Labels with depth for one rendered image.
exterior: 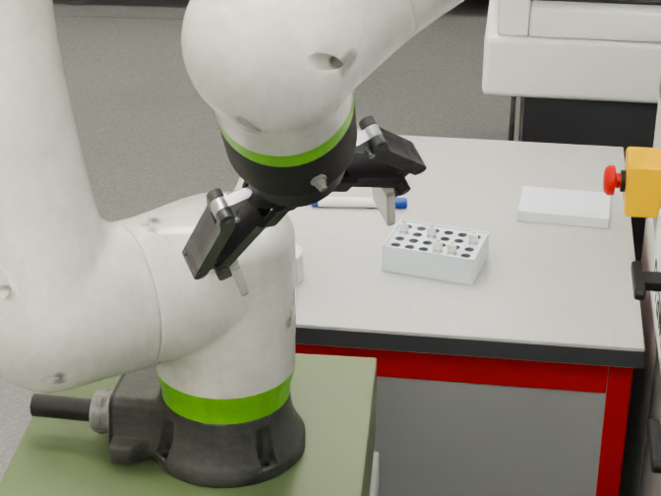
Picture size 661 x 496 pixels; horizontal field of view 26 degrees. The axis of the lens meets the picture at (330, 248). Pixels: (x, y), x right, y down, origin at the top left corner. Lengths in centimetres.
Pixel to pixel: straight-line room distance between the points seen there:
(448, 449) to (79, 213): 81
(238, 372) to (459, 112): 324
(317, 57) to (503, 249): 116
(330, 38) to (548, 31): 152
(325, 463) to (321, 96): 59
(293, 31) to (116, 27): 446
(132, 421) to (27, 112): 34
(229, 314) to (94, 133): 313
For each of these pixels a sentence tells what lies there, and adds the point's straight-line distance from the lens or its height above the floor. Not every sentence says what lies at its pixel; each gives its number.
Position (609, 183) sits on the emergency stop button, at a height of 88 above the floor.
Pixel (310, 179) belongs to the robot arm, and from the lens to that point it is 95.
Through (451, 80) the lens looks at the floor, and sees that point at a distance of 472.
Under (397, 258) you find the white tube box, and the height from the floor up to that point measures 78.
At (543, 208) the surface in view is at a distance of 205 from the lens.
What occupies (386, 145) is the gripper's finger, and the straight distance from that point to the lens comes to 105.
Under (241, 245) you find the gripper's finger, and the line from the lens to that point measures 109.
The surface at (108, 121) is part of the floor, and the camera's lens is 443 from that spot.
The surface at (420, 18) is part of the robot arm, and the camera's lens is 87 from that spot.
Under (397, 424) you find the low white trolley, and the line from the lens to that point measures 185.
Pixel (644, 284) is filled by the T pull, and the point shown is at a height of 91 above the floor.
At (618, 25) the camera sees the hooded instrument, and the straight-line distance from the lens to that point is 233.
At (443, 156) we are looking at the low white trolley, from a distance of 224.
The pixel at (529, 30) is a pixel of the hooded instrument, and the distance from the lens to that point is 233.
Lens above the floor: 166
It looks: 27 degrees down
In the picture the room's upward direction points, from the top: straight up
